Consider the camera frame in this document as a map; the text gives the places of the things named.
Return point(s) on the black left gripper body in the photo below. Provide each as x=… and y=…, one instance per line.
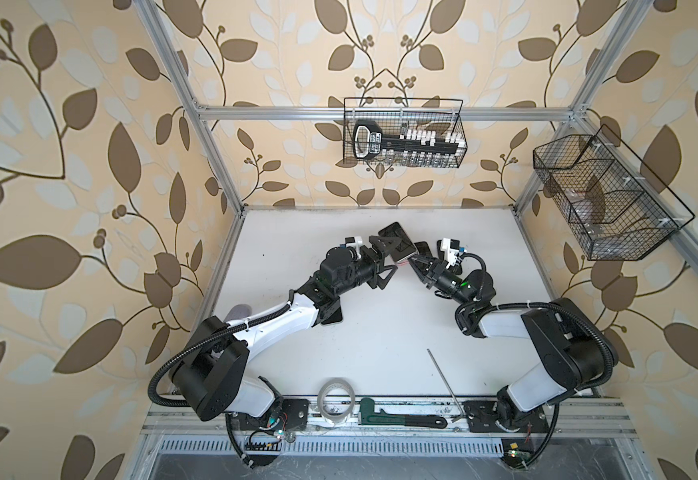
x=373, y=264

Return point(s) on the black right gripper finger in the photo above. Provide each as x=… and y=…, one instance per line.
x=419, y=266
x=422, y=259

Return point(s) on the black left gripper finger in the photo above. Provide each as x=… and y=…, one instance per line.
x=382, y=247
x=385, y=274

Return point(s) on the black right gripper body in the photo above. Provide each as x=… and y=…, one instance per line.
x=441, y=277

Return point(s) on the black phone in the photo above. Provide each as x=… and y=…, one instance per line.
x=423, y=248
x=336, y=316

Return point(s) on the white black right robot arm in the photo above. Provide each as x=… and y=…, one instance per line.
x=573, y=354

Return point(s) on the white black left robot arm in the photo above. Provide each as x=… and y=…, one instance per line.
x=209, y=374

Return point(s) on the black socket set holder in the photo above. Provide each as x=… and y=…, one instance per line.
x=369, y=141

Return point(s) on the green black pipe wrench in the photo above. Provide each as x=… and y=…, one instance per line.
x=370, y=416

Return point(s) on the thin metal rod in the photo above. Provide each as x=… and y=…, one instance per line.
x=456, y=402

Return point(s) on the clear tape roll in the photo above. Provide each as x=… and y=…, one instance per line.
x=336, y=400

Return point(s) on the grey fabric pouch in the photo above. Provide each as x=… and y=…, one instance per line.
x=237, y=312

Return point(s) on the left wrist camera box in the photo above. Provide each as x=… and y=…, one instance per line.
x=354, y=242

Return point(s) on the black wire basket back wall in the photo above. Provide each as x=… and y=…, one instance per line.
x=438, y=114

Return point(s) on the black wire basket wall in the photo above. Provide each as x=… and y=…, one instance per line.
x=438, y=114
x=617, y=206

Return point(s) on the black wire basket right wall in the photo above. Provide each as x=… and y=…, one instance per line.
x=617, y=206

